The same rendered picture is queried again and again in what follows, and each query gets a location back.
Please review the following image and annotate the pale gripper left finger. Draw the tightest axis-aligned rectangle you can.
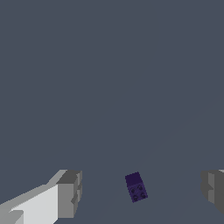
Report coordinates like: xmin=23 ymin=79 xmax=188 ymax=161
xmin=0 ymin=169 xmax=83 ymax=224

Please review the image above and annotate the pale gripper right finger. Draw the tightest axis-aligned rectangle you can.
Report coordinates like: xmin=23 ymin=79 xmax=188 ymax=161
xmin=199 ymin=168 xmax=224 ymax=216

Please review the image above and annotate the dark purple studded brick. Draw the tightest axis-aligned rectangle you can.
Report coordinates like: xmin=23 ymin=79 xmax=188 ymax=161
xmin=124 ymin=171 xmax=149 ymax=204

